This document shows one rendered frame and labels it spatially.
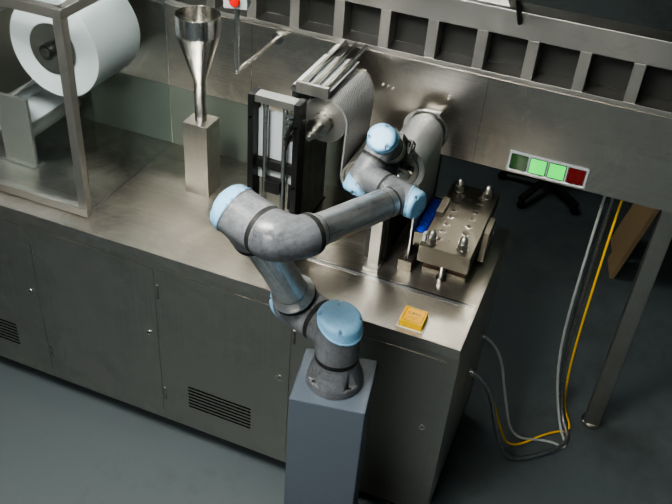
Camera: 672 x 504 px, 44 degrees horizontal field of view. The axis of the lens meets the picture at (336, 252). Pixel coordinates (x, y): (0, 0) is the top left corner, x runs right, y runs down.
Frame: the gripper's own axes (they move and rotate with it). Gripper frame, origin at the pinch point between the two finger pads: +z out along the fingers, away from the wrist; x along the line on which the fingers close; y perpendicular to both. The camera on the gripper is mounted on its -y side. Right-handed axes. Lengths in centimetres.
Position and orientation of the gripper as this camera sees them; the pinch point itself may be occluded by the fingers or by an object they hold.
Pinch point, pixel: (401, 172)
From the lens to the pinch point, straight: 238.1
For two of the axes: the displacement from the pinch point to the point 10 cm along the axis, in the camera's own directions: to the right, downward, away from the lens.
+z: 2.4, 1.0, 9.7
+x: -9.3, -2.8, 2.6
